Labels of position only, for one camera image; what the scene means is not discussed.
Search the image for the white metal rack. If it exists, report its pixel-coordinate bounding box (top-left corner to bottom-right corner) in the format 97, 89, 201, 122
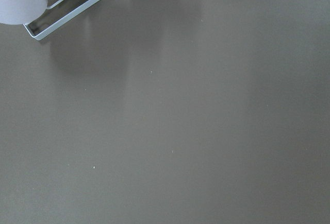
23, 0, 136, 41

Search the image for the lilac plastic cup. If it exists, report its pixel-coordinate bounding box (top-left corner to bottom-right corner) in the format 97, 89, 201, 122
1, 0, 47, 25

